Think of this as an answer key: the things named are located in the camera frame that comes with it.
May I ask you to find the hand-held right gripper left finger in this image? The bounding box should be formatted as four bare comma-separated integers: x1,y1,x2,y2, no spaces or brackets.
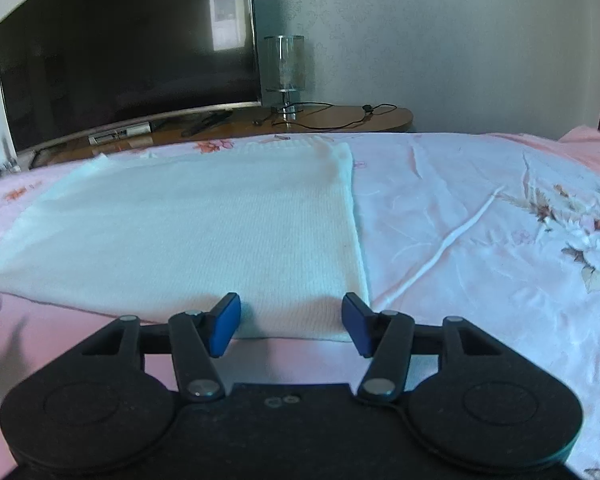
80,292,242,403

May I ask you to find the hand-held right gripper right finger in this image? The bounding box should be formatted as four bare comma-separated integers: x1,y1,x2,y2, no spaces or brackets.
341,292,503,403

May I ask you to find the white knitted sweater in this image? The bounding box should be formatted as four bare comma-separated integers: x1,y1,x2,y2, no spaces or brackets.
0,141,372,343

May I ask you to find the pink floral bedsheet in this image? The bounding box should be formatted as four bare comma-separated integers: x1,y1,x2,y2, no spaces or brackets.
0,125,600,480

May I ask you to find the black remote control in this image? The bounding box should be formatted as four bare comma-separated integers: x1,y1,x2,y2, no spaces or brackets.
181,111,233,137

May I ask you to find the wooden television cabinet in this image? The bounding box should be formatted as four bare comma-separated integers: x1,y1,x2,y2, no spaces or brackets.
10,105,415,171

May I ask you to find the grey set-top box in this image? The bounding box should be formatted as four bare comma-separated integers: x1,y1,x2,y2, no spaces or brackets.
88,122,153,146

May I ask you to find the glass table lamp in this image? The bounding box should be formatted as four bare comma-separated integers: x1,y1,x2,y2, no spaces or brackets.
264,35,306,121

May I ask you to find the large black television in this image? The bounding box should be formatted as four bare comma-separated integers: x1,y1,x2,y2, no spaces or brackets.
0,0,262,153

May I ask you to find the black lamp cable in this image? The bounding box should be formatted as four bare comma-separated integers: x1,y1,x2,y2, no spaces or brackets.
252,102,398,131

